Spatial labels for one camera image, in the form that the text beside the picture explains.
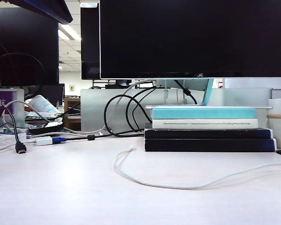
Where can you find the left gripper silver edged finger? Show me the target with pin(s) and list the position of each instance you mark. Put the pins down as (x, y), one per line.
(51, 10)

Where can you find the ceiling light panel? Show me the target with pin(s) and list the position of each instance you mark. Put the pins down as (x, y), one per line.
(69, 32)

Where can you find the wide black monitor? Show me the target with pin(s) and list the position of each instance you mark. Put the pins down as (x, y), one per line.
(25, 51)

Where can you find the narrow black monitor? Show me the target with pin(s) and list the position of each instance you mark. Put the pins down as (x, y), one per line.
(90, 47)

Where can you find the small black background monitor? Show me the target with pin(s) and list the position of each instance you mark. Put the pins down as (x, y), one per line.
(53, 93)

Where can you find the white bottle blue print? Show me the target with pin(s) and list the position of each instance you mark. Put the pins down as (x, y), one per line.
(43, 104)

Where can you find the brown wooden cabinet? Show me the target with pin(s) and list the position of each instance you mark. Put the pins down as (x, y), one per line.
(71, 103)

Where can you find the black round flat device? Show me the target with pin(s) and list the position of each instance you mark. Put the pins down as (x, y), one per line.
(46, 128)

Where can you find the white adapter blue plug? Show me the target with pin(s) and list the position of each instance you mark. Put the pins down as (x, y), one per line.
(44, 141)

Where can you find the white box printed label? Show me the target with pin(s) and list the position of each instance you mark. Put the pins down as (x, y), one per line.
(2, 140)

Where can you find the black AOC monitor white bezel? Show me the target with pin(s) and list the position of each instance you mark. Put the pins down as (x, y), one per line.
(189, 35)

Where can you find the light blue monitor stand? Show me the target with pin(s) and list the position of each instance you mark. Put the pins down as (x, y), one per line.
(209, 93)

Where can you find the teal book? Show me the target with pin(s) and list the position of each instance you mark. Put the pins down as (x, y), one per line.
(201, 113)

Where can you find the dark navy book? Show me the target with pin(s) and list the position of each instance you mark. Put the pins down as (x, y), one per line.
(201, 145)
(201, 133)

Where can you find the white book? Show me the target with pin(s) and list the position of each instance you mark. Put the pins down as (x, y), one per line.
(224, 123)

